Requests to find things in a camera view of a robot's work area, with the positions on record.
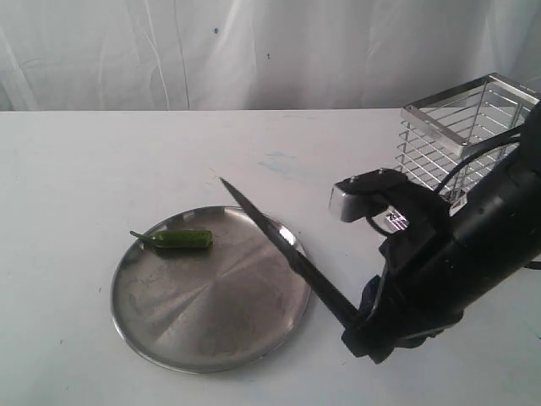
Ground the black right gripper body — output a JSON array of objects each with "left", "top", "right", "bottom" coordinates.
[{"left": 342, "top": 229, "right": 469, "bottom": 364}]

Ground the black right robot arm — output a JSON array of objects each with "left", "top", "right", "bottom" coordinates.
[{"left": 336, "top": 107, "right": 540, "bottom": 363}]

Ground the round stainless steel plate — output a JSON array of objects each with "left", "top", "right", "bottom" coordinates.
[{"left": 111, "top": 206, "right": 311, "bottom": 374}]

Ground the white backdrop curtain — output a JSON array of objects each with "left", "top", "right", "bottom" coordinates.
[{"left": 1, "top": 1, "right": 540, "bottom": 111}]

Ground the chrome wire utensil holder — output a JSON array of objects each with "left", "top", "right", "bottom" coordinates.
[{"left": 396, "top": 73, "right": 540, "bottom": 189}]

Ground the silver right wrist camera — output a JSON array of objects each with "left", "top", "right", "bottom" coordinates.
[{"left": 328, "top": 167, "right": 449, "bottom": 238}]

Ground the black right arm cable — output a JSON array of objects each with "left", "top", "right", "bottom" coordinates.
[{"left": 363, "top": 126, "right": 541, "bottom": 272}]

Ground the green cucumber piece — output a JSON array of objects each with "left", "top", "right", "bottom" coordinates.
[{"left": 129, "top": 229, "right": 213, "bottom": 258}]

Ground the black knife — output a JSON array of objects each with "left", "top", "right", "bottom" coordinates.
[{"left": 220, "top": 177, "right": 357, "bottom": 327}]

